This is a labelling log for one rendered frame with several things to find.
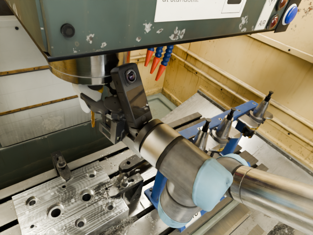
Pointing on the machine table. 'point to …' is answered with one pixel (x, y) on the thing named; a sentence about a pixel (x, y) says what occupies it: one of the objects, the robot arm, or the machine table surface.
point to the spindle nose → (89, 68)
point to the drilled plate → (71, 204)
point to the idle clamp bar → (130, 171)
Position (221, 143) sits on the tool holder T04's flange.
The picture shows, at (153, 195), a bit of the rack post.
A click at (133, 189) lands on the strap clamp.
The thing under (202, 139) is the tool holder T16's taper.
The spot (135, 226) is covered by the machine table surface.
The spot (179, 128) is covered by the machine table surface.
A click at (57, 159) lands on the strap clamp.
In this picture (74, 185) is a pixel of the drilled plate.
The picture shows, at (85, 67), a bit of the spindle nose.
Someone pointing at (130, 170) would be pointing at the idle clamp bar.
